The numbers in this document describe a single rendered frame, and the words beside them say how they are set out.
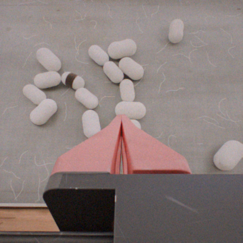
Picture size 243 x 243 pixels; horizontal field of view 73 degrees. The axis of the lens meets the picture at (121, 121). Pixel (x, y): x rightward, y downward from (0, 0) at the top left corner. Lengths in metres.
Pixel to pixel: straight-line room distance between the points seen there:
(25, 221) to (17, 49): 0.22
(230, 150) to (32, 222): 0.22
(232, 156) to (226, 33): 0.18
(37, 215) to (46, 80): 0.15
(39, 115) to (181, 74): 0.19
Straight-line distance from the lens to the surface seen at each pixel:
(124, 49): 0.23
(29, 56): 0.28
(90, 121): 0.19
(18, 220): 0.22
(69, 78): 0.22
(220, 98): 0.25
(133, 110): 0.19
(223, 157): 0.21
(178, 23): 0.27
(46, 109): 0.21
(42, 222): 0.21
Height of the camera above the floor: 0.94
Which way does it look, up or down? 75 degrees down
